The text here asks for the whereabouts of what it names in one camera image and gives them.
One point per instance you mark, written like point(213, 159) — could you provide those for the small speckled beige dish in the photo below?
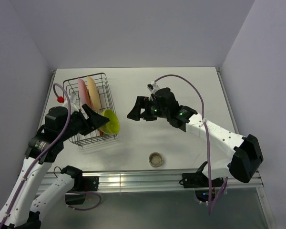
point(155, 159)

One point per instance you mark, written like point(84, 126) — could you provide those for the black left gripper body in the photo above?
point(76, 124)

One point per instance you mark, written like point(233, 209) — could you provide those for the lime green bowl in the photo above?
point(113, 126)

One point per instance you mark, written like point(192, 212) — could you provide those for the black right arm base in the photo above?
point(194, 180)

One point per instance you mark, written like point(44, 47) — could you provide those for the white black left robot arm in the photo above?
point(23, 210)

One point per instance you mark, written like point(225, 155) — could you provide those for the yellow plastic plate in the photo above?
point(94, 94)

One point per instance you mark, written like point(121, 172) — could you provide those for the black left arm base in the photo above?
point(85, 184)

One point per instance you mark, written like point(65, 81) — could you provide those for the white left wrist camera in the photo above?
point(64, 103)

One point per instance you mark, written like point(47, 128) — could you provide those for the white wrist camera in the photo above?
point(64, 103)
point(153, 87)

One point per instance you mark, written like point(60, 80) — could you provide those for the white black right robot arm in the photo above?
point(244, 155)

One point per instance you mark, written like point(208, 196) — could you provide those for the pink plastic plate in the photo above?
point(83, 93)

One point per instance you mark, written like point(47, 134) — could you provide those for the aluminium mounting rail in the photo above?
point(145, 181)

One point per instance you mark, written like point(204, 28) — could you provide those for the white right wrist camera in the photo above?
point(153, 87)

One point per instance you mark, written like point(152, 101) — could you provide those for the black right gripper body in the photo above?
point(154, 111)

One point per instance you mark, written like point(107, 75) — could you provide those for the black wire dish rack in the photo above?
point(72, 88)

